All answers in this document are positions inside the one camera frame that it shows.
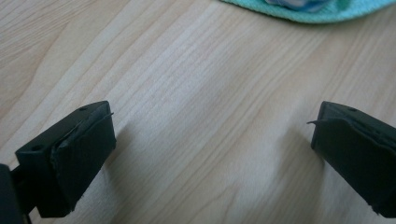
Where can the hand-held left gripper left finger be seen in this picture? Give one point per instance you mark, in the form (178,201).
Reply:
(70,158)

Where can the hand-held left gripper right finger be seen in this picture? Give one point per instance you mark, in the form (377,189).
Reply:
(361,155)

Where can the turquoise cloth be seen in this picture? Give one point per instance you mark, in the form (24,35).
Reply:
(323,14)

